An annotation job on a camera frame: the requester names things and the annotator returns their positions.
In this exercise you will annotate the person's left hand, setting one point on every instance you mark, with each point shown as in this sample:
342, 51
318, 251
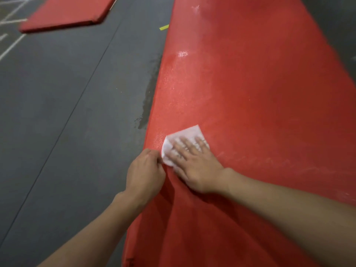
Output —
144, 177

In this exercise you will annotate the person's right hand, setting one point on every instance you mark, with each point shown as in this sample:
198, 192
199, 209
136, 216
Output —
197, 169

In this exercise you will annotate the white wet wipe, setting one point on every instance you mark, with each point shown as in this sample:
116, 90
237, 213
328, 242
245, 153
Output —
186, 132

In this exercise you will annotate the red mat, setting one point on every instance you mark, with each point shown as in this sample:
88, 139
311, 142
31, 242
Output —
264, 94
66, 12

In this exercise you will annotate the person's left forearm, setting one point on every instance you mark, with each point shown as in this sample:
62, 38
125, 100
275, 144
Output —
91, 236

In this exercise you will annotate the person's right forearm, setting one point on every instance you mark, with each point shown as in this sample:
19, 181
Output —
292, 216

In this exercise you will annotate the yellow tape strip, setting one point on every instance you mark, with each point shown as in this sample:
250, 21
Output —
164, 27

